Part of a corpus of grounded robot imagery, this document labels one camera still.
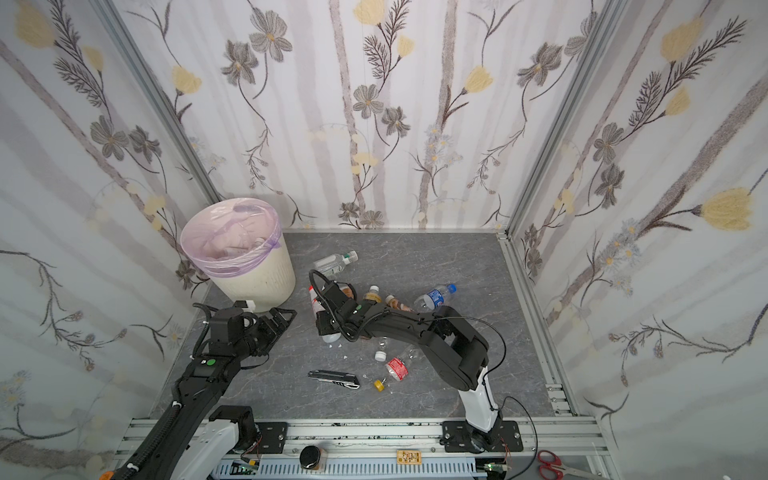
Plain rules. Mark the copper Nescafe bottle right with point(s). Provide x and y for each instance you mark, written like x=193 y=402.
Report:
x=392 y=302

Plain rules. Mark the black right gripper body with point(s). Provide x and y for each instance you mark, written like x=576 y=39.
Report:
x=327 y=316

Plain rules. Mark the blue-label water bottle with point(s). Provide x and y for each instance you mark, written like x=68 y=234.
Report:
x=435 y=298

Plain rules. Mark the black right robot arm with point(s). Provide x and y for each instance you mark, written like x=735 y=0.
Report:
x=450 y=344

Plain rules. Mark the white red-capped bottle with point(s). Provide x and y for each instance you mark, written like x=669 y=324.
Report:
x=323 y=318

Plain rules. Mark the yellow tag label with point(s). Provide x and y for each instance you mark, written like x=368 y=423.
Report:
x=409 y=457

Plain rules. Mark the aluminium mounting rail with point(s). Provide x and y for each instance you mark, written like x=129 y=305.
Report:
x=366 y=448

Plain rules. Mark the yellow red tea bottle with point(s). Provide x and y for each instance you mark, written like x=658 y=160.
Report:
x=373 y=294

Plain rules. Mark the cream ribbed trash bin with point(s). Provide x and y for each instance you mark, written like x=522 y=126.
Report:
x=268 y=285

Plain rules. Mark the black utility knife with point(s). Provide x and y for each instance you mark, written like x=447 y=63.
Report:
x=342 y=379

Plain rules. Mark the black round knob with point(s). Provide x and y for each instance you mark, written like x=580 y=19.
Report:
x=311 y=457

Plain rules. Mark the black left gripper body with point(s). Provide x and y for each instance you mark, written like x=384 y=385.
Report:
x=267 y=328

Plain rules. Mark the crushed red can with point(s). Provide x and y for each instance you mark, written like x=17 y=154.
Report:
x=397 y=369

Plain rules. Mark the purple plastic bin liner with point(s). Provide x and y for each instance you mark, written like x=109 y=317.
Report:
x=232 y=237

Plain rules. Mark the clear green-band square bottle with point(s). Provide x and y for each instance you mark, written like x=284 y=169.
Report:
x=335 y=264

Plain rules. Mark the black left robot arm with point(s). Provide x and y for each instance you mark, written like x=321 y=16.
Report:
x=194 y=432

